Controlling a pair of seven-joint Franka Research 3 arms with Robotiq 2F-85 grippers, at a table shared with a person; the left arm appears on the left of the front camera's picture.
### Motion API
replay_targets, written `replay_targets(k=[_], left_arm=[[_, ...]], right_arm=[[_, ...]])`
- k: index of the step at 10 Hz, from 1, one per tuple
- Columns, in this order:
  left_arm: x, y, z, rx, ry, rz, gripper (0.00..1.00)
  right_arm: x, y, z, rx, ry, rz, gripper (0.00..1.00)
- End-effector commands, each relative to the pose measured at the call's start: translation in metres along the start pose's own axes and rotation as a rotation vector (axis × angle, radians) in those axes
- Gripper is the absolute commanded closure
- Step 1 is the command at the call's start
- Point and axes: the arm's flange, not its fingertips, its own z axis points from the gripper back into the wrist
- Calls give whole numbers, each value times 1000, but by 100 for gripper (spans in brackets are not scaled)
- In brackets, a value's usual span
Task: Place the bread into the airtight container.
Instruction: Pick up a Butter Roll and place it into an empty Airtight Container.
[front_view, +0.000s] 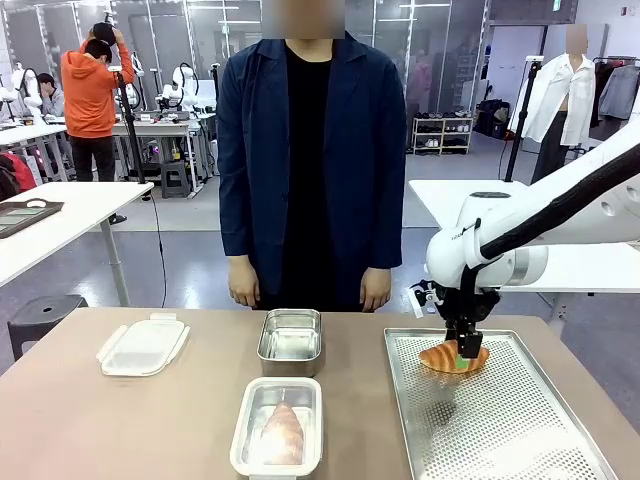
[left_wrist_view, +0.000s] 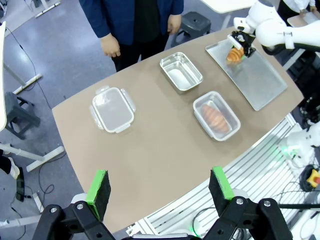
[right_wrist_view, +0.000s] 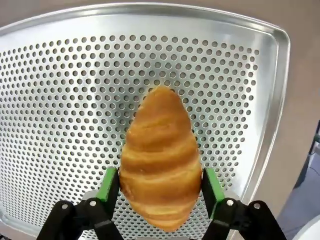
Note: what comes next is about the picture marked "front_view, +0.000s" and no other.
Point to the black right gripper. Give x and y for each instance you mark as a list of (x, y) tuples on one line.
[(487, 305)]

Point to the golden brown croissant bread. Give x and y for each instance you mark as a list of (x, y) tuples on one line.
[(282, 435), (437, 357)]

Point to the steel rectangular container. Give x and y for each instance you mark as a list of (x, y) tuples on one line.
[(289, 345), (252, 425)]

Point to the clear plastic clip lid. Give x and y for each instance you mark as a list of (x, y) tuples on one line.
[(240, 465), (142, 345)]

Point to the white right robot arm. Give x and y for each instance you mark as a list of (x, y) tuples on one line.
[(450, 255)]

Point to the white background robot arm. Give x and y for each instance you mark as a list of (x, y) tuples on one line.
[(27, 90), (182, 87)]

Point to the person's right forearm navy sleeve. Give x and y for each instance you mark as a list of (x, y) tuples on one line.
[(235, 230)]

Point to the person's left forearm navy sleeve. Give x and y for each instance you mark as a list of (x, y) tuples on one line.
[(385, 230)]

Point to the person's left hand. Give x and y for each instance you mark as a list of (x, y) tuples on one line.
[(376, 292)]

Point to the person's right hand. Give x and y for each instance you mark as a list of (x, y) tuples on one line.
[(245, 285)]

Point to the perforated metal baking tray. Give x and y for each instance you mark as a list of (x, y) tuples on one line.
[(525, 425)]

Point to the person in navy jacket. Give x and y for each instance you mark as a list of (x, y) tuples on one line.
[(360, 175)]

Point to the white shoe rack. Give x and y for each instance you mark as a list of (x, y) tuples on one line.
[(442, 135)]

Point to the black bags pile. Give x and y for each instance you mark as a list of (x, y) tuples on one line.
[(492, 120)]

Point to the mannequin in white shirt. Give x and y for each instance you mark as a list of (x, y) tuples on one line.
[(575, 100)]

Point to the clothes rack with garments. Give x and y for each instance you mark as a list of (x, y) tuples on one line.
[(617, 95)]

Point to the grey step stool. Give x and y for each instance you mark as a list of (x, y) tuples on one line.
[(175, 177)]

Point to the background white workbench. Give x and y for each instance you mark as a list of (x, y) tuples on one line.
[(165, 127)]

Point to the white table with grey leg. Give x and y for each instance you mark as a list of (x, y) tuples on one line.
[(75, 210)]

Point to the black round stool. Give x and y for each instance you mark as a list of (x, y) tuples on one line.
[(47, 312)]

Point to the person in orange hoodie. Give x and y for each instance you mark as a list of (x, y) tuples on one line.
[(90, 100)]

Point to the black flat tray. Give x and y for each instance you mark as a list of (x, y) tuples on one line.
[(25, 217)]

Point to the red bag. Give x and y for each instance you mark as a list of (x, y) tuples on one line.
[(17, 175)]

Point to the seated person in grey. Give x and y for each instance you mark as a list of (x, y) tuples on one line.
[(52, 100)]

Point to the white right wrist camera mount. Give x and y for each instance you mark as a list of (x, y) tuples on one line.
[(425, 297)]

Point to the black tripod pole with camera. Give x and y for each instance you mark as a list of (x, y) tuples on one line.
[(520, 120)]

